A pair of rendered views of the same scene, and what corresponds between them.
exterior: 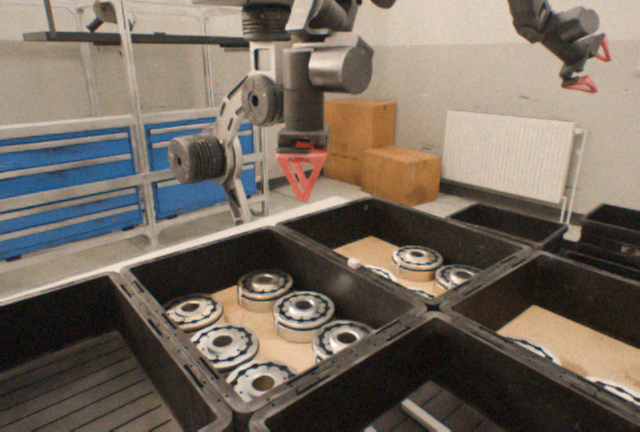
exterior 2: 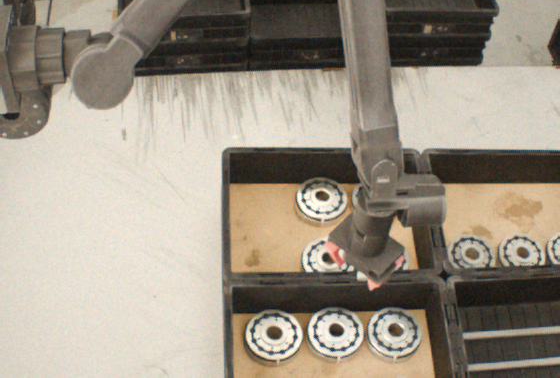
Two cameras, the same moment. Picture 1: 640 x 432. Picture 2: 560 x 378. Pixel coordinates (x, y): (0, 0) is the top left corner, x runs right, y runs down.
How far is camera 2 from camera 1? 1.17 m
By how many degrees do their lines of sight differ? 56
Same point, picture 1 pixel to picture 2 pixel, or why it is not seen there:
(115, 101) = not seen: outside the picture
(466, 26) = not seen: outside the picture
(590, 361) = (480, 216)
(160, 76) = not seen: outside the picture
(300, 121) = (382, 248)
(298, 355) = (367, 364)
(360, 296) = (375, 294)
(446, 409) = (464, 319)
